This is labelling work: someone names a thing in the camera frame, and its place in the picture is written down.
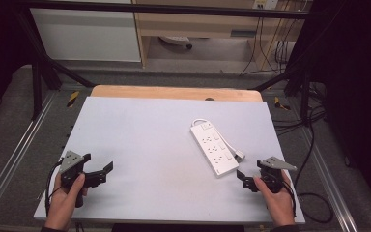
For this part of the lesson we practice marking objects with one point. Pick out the white device under desk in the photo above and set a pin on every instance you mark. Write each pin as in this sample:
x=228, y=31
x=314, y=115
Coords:
x=175, y=40

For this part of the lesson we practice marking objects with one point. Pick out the person's left hand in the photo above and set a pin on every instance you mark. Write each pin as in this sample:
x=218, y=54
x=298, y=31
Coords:
x=62, y=206

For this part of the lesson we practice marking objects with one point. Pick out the black metal frame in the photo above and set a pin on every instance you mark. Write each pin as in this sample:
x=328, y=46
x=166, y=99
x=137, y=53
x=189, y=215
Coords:
x=174, y=8

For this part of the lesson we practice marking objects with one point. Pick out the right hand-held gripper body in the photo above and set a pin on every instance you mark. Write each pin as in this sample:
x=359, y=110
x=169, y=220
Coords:
x=272, y=172

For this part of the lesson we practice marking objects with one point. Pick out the white wall socket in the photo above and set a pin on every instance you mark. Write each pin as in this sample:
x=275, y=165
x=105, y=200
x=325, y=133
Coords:
x=265, y=4

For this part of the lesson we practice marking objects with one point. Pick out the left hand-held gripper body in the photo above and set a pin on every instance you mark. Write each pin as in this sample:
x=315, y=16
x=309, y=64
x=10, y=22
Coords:
x=71, y=164

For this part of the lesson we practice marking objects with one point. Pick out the wooden shelf desk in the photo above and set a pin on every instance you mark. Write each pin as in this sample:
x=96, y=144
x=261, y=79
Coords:
x=199, y=24

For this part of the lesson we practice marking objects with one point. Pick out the aluminium rail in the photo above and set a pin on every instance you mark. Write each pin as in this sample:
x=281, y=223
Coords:
x=330, y=180
x=16, y=151

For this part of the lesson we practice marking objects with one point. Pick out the person's right hand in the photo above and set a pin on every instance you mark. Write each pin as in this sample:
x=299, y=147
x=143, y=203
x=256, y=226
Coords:
x=278, y=206

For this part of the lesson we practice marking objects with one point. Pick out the wooden table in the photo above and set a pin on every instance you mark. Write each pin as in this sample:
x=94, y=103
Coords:
x=174, y=92

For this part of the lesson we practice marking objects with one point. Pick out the white cabinet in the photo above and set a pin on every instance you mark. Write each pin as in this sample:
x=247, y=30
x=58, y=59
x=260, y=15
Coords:
x=87, y=32

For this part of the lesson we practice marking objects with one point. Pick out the white power strip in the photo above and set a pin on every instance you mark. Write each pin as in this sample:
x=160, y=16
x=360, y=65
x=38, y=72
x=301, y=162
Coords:
x=213, y=150

